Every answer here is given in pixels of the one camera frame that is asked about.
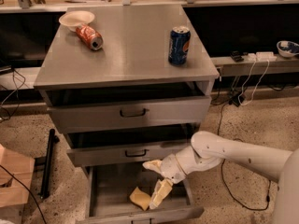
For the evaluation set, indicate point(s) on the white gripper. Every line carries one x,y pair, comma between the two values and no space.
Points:
170,167

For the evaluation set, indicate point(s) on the yellow sponge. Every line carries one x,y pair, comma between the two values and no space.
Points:
140,198

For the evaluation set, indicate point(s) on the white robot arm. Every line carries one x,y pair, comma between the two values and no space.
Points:
208,150

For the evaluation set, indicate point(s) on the middle grey drawer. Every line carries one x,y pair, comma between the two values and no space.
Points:
128,145

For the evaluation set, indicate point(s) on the grey drawer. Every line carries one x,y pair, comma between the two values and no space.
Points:
128,145
131,114
110,188

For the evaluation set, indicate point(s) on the bottom grey drawer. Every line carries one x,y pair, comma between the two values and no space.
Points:
110,188

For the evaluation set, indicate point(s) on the grey metal drawer cabinet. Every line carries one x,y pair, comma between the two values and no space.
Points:
132,65

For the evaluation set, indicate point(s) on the top grey drawer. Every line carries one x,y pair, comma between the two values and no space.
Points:
131,114

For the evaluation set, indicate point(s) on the black tripod leg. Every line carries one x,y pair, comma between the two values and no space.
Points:
53,139

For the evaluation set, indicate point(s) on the blue pepsi can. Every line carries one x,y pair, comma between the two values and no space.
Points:
179,45

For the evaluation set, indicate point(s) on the black remote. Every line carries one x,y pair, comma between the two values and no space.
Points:
236,56

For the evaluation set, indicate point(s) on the cardboard box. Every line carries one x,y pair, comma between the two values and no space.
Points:
16,173

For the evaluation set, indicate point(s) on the white power strip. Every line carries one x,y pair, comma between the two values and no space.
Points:
262,56

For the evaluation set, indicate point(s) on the red soda can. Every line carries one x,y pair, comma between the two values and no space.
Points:
90,37

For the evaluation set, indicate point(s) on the blue white ceramic bowl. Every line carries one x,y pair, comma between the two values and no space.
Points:
287,49

